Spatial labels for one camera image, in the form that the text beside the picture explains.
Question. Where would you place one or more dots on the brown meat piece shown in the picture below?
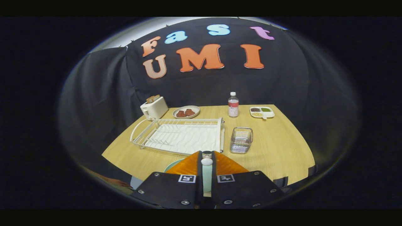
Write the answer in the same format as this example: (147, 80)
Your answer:
(181, 114)
(189, 112)

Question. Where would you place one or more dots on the clear bottle white cap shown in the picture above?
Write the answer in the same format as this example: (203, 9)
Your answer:
(233, 108)

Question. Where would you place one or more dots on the cream plate with meat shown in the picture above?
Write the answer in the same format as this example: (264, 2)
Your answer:
(194, 109)

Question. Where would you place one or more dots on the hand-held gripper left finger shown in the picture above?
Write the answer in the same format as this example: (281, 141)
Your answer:
(200, 169)

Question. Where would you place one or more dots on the pale green plate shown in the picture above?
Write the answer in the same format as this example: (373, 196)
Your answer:
(207, 179)

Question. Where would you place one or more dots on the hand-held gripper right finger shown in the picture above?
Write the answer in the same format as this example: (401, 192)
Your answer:
(213, 169)

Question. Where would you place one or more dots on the white toaster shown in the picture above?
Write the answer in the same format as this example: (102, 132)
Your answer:
(155, 109)

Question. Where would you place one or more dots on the white divided tray with beans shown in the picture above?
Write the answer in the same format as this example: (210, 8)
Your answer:
(262, 115)

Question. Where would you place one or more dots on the brown bread slice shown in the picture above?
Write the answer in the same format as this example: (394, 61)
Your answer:
(153, 98)

